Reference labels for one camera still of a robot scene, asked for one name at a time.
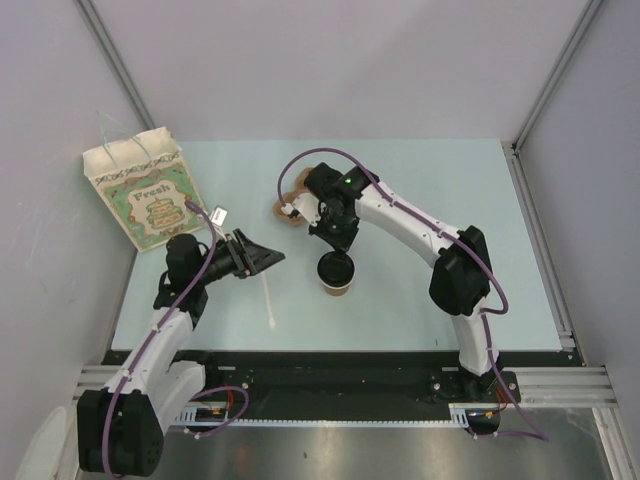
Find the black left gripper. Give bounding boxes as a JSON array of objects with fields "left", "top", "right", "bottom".
[{"left": 193, "top": 229, "right": 284, "bottom": 286}]

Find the black plastic cup lid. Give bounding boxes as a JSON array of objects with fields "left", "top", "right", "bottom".
[{"left": 316, "top": 251, "right": 356, "bottom": 289}]

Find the brown cardboard cup carrier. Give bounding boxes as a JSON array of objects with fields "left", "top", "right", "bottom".
[{"left": 272, "top": 168, "right": 316, "bottom": 228}]

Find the brown paper coffee cup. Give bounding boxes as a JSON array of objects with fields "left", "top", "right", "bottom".
[{"left": 322, "top": 282, "right": 351, "bottom": 297}]

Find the green illustrated paper bag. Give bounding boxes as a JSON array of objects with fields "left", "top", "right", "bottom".
[{"left": 83, "top": 127, "right": 204, "bottom": 253}]

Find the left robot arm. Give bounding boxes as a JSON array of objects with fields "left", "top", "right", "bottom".
[{"left": 76, "top": 229, "right": 285, "bottom": 477}]

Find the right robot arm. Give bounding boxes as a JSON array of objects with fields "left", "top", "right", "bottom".
[{"left": 294, "top": 163, "right": 499, "bottom": 401}]

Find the white paper-wrapped straw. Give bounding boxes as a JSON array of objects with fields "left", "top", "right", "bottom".
[{"left": 260, "top": 272, "right": 276, "bottom": 330}]

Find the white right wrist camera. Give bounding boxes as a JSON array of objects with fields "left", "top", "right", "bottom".
[{"left": 281, "top": 192, "right": 321, "bottom": 226}]

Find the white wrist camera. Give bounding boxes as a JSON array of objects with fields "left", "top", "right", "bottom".
[
  {"left": 281, "top": 192, "right": 321, "bottom": 226},
  {"left": 209, "top": 206, "right": 228, "bottom": 237}
]

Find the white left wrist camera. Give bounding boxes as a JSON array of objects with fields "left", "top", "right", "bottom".
[{"left": 209, "top": 206, "right": 228, "bottom": 237}]

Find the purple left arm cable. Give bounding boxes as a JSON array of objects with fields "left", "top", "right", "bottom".
[{"left": 102, "top": 199, "right": 251, "bottom": 479}]

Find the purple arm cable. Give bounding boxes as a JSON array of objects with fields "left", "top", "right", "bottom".
[
  {"left": 102, "top": 199, "right": 251, "bottom": 479},
  {"left": 277, "top": 147, "right": 550, "bottom": 442}
]

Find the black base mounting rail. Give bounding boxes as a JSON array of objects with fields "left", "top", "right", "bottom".
[{"left": 102, "top": 349, "right": 584, "bottom": 421}]

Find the white slotted cable duct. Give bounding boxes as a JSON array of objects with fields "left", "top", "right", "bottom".
[{"left": 174, "top": 403, "right": 506, "bottom": 429}]

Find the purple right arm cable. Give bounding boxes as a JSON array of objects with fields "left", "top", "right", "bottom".
[{"left": 277, "top": 147, "right": 550, "bottom": 442}]

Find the aluminium frame post left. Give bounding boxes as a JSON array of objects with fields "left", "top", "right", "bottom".
[{"left": 73, "top": 0, "right": 156, "bottom": 130}]

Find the aluminium frame post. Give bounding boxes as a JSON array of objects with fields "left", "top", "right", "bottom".
[
  {"left": 73, "top": 0, "right": 156, "bottom": 130},
  {"left": 511, "top": 0, "right": 607, "bottom": 155}
]

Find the aluminium frame post right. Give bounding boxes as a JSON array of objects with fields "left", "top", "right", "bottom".
[{"left": 511, "top": 0, "right": 607, "bottom": 155}]

